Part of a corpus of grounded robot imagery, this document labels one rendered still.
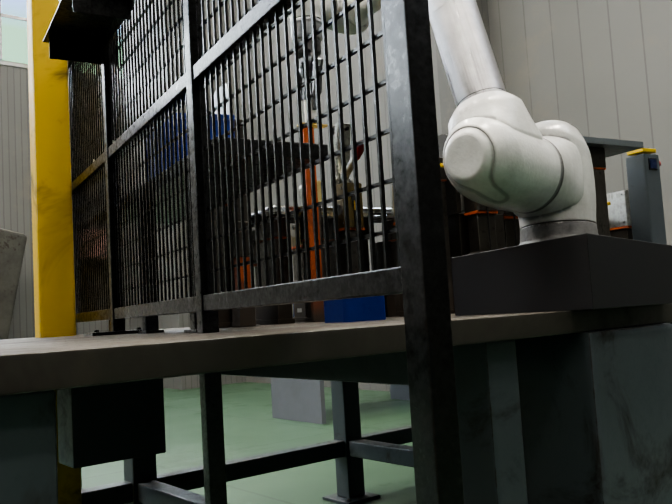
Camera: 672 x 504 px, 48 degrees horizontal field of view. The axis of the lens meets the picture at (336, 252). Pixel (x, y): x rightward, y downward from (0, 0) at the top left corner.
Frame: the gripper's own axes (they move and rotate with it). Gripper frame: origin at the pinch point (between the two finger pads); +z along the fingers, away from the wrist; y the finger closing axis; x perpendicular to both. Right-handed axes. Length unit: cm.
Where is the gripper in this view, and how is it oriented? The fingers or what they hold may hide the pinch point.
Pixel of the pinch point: (311, 111)
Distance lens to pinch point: 215.1
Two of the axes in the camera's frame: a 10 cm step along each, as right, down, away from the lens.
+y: -5.0, 1.0, 8.6
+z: 0.6, 9.9, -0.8
